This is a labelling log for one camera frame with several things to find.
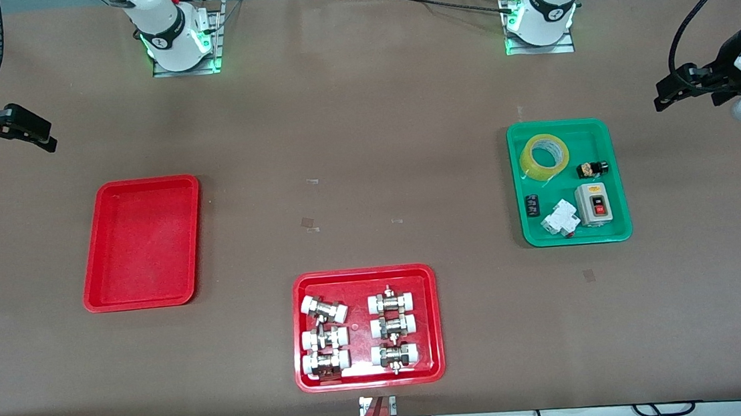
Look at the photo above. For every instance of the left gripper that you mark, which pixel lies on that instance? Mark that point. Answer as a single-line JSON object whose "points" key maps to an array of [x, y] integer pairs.
{"points": [[725, 61]]}

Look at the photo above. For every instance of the yellow clear tape roll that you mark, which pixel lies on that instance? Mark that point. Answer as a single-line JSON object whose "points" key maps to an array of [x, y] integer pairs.
{"points": [[531, 167]]}

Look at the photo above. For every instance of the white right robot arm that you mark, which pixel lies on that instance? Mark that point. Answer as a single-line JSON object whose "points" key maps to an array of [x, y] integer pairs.
{"points": [[161, 25]]}

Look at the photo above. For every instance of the green plastic tray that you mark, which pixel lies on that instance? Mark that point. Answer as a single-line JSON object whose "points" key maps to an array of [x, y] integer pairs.
{"points": [[560, 188]]}

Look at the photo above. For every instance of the empty red plastic tray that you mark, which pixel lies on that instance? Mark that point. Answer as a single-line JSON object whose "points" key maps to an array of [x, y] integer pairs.
{"points": [[142, 245]]}

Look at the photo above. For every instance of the red tray with fittings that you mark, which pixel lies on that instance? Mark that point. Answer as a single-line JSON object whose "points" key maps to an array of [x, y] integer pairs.
{"points": [[361, 329]]}

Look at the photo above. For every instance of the black gold knob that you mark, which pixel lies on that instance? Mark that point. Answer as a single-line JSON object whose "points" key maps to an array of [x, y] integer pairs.
{"points": [[592, 169]]}

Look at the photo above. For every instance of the white circuit breaker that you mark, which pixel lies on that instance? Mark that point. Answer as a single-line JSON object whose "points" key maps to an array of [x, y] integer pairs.
{"points": [[559, 218]]}

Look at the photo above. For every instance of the white metal pipe fitting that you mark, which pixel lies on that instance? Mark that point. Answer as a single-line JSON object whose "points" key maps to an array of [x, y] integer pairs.
{"points": [[325, 338], [395, 354], [393, 326], [391, 301], [324, 309], [326, 363]]}

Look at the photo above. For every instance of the grey push button switch box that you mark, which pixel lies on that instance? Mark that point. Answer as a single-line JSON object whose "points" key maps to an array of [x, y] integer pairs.
{"points": [[593, 205]]}

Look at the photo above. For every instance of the small metal bracket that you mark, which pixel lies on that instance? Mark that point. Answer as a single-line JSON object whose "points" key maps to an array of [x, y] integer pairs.
{"points": [[364, 406]]}

